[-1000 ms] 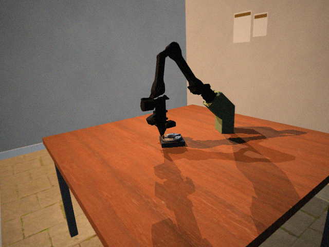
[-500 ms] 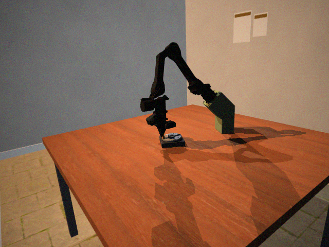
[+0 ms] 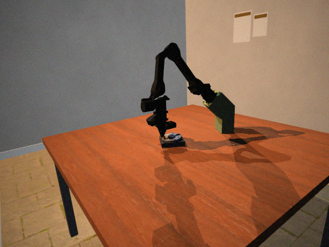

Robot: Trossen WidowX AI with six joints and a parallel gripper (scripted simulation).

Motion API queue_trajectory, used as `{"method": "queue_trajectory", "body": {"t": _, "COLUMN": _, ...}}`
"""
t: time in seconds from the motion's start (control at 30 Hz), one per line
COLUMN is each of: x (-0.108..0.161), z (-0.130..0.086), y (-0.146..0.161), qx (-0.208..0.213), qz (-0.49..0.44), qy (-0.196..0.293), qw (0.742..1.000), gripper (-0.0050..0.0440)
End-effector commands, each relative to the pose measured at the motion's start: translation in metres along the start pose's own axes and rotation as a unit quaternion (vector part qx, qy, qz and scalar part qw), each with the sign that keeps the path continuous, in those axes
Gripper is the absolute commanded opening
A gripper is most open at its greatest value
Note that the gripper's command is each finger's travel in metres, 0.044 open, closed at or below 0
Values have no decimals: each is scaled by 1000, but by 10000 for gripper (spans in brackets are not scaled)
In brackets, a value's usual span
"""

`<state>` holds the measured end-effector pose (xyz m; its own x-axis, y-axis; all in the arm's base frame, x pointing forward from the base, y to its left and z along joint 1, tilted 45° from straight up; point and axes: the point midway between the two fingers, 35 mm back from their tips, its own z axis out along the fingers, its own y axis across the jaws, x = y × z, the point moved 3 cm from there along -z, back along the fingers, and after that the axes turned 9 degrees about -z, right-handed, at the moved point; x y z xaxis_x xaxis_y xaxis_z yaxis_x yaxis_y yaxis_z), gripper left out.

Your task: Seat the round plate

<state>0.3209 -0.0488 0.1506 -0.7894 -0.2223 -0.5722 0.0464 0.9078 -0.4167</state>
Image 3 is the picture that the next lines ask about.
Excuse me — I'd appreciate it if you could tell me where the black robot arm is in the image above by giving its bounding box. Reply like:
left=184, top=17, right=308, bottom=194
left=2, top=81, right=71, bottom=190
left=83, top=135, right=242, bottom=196
left=141, top=43, right=217, bottom=126

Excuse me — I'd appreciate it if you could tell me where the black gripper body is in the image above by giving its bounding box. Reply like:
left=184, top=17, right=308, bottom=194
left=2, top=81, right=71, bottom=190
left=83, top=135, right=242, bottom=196
left=154, top=110, right=176, bottom=130

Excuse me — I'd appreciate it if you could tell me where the white round flange plate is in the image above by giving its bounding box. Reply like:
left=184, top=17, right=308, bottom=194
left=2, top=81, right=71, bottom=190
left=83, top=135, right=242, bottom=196
left=162, top=133, right=181, bottom=142

